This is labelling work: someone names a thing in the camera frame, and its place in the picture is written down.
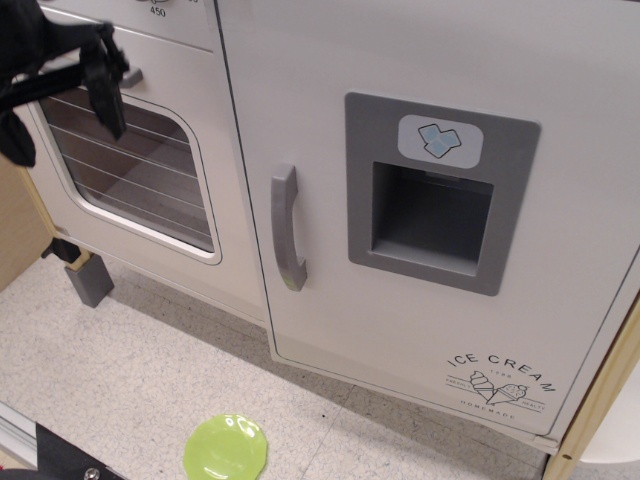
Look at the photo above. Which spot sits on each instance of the grey fridge door handle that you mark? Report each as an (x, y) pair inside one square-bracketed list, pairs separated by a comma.
[(284, 191)]

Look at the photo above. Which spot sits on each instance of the white toy oven door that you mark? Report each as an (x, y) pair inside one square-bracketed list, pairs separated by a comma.
[(169, 198)]

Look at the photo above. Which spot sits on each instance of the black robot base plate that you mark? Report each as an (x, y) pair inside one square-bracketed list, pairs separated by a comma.
[(58, 459)]

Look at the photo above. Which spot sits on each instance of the grey kitchen leg foot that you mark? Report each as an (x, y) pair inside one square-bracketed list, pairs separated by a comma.
[(92, 281)]

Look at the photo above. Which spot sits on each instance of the grey oven door handle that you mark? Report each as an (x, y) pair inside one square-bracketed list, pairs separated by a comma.
[(131, 77)]

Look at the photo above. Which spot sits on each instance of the wooden left side panel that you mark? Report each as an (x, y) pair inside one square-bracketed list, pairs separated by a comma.
[(26, 227)]

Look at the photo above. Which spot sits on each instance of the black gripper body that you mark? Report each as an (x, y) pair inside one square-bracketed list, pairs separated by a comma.
[(102, 64)]

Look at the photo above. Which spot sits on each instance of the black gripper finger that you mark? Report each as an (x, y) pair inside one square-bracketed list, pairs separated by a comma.
[(106, 101)]

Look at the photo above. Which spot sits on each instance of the green plastic plate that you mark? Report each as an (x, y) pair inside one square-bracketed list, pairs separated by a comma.
[(227, 446)]

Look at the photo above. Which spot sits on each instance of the light wooden side frame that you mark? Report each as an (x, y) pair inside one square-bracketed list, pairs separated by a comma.
[(613, 374)]

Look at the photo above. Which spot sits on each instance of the white toy fridge door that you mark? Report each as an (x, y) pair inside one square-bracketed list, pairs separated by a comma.
[(519, 361)]

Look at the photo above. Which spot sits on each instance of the white oven control panel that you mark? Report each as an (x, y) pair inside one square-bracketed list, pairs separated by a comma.
[(182, 21)]

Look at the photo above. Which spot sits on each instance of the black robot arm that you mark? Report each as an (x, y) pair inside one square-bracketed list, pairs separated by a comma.
[(40, 58)]

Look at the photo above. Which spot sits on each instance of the grey ice dispenser panel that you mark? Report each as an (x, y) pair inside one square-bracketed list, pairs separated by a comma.
[(434, 192)]

